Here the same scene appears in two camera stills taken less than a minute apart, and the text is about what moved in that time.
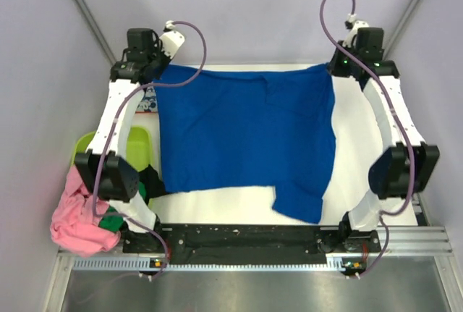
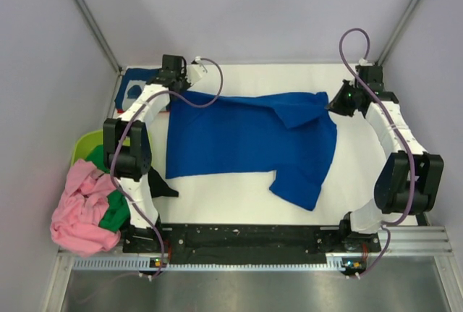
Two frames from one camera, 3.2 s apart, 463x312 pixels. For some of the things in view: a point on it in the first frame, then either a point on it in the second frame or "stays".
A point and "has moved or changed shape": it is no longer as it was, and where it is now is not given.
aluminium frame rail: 399,242 stays
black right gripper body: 340,66 → 351,88
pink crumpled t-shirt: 73,225 stays
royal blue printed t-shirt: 223,130 has moved or changed shape
